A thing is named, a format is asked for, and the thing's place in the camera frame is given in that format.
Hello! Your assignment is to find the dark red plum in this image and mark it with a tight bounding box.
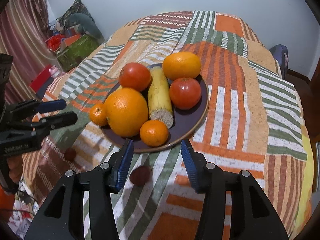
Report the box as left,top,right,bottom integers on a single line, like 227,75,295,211
129,166,151,187
63,148,76,161

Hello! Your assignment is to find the small tangerine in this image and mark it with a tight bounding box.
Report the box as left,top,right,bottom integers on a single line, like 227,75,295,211
139,120,169,147
89,102,108,127

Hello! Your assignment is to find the large orange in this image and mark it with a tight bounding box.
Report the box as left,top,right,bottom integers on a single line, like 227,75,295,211
104,88,149,138

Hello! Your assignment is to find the red tomato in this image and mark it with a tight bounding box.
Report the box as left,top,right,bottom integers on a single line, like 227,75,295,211
119,62,151,92
169,77,201,110

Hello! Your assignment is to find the small-navel orange with sticker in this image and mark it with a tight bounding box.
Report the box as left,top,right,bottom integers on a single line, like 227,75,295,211
162,51,201,81

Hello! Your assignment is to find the red gift box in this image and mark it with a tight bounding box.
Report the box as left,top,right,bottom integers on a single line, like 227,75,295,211
29,64,52,93

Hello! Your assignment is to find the pink toy figure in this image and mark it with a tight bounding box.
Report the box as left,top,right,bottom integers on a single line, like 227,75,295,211
49,65,62,79

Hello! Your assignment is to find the green storage box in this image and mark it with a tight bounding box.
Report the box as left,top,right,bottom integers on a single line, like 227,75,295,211
56,34,99,73

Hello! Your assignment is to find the red plastic bag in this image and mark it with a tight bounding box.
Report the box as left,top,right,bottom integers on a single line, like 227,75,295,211
46,34,65,51

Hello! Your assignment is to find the striped red curtain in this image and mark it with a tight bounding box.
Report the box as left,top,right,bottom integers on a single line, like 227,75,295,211
1,0,59,103

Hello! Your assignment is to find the purple round plate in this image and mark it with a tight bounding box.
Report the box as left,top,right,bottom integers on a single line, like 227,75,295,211
101,74,209,153

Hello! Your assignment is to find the grey plush toy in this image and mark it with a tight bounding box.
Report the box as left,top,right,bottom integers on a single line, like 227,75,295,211
69,13,104,40

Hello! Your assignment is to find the camouflage cushion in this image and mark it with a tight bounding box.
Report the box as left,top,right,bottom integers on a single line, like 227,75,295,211
56,0,94,29

